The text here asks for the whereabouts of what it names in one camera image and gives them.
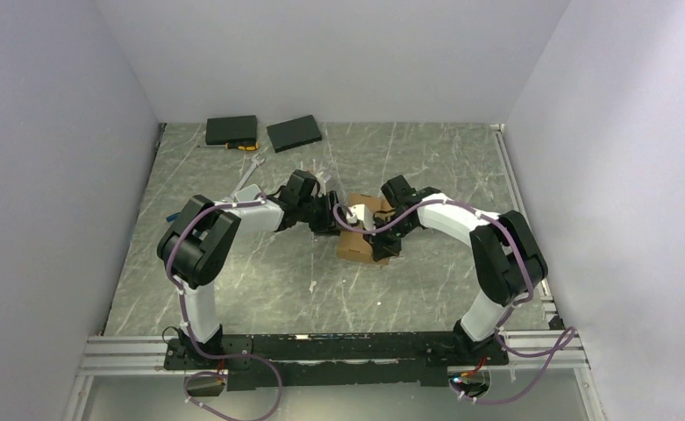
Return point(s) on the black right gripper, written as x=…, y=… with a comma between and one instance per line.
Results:
x=381, y=248

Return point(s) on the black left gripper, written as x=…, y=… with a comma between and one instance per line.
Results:
x=329, y=225

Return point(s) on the brown cardboard box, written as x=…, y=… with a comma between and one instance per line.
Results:
x=351, y=245

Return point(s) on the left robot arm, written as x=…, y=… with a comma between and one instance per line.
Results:
x=196, y=245

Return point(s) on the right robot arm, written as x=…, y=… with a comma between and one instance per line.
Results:
x=507, y=259

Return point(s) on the grey white rectangular device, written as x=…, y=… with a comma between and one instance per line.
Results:
x=248, y=193

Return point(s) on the silver combination wrench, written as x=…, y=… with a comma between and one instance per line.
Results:
x=256, y=161

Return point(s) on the black foam block right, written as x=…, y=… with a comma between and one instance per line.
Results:
x=294, y=133

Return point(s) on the black foam block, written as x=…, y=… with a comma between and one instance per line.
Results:
x=294, y=133
x=238, y=129

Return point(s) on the yellow black screwdriver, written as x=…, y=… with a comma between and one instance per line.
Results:
x=246, y=147

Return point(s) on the black foam block left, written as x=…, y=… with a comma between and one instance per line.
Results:
x=238, y=129

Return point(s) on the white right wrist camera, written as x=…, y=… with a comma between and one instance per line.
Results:
x=360, y=216

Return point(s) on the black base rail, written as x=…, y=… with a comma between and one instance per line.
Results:
x=330, y=359

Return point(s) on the aluminium frame rail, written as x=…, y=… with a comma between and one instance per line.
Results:
x=123, y=355

